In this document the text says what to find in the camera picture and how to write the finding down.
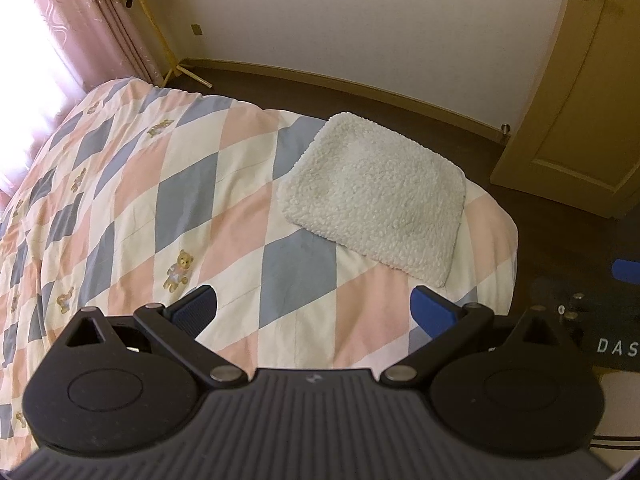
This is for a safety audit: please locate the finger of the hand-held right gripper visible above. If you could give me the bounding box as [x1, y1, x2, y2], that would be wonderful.
[611, 258, 640, 286]

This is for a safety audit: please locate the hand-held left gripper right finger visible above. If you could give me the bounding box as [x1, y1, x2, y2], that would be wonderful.
[381, 284, 576, 389]

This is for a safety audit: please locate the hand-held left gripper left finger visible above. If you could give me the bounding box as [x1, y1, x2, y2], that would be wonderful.
[65, 284, 249, 389]

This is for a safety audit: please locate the cream fleece vest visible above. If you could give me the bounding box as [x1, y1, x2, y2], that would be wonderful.
[276, 111, 468, 289]

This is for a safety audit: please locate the checkered teddy-bear quilt bed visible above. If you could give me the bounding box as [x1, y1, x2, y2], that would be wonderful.
[0, 77, 519, 461]

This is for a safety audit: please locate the yellow wooden door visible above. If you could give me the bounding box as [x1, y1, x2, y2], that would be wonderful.
[490, 0, 640, 219]

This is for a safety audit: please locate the yellow wooden stand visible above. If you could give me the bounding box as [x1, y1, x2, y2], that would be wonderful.
[137, 0, 214, 89]

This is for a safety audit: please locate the pink curtain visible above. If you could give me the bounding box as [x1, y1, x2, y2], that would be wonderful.
[0, 0, 173, 201]

